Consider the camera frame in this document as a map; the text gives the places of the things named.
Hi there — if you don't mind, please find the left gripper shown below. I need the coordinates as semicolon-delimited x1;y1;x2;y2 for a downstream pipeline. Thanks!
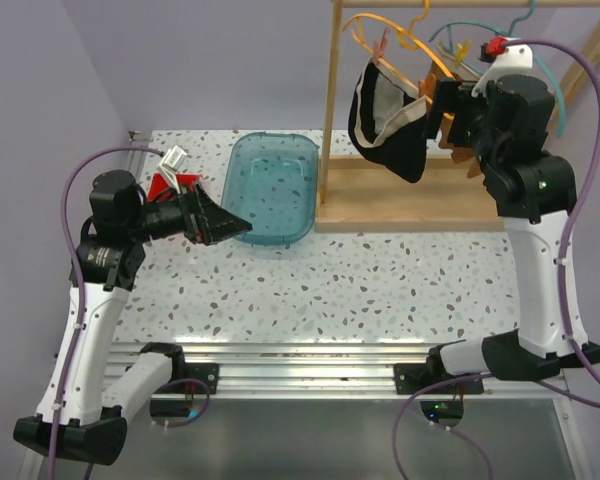
127;180;251;245

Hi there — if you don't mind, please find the orange clothespin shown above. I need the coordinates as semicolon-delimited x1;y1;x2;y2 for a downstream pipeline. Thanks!
418;73;437;105

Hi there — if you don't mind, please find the brown underwear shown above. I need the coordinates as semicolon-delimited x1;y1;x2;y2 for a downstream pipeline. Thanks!
423;62;481;178

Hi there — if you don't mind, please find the yellow plastic hanger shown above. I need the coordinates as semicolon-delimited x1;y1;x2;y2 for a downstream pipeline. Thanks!
342;0;455;80

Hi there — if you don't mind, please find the pink clothespin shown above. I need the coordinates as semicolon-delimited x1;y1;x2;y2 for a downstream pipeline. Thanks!
371;27;391;65

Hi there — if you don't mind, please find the teal plastic hanger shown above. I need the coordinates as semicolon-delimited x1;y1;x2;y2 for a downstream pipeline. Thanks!
429;0;567;139

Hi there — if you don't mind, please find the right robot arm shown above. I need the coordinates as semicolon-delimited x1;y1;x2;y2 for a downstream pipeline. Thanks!
394;74;600;394

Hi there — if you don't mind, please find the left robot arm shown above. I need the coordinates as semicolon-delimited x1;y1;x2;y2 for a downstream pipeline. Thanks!
13;170;252;466

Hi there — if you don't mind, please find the yellow clothespin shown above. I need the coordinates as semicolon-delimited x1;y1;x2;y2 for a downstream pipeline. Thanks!
454;39;472;65

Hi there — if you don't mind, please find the teal transparent plastic tub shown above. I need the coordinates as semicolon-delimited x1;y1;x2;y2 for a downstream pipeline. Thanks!
221;132;318;246

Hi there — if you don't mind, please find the red plastic bin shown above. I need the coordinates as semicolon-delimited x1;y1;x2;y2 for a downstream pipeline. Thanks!
147;172;202;202

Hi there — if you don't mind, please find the wooden clothes rack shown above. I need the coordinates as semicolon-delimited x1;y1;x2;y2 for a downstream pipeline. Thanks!
313;0;600;234

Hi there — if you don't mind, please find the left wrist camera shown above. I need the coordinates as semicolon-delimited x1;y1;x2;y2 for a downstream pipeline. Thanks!
156;145;188;191

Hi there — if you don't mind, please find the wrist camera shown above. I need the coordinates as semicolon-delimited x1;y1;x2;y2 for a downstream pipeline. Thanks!
471;36;533;98
156;145;188;191

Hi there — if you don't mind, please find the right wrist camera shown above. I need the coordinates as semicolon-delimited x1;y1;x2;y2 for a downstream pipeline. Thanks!
471;36;533;98

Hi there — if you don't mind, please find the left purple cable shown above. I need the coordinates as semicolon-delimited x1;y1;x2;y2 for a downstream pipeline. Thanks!
46;145;212;480

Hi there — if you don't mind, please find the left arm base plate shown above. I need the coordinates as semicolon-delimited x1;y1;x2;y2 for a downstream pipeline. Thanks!
156;363;220;396

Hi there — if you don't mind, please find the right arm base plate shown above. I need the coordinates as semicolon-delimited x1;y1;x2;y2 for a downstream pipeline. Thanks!
393;363;485;395

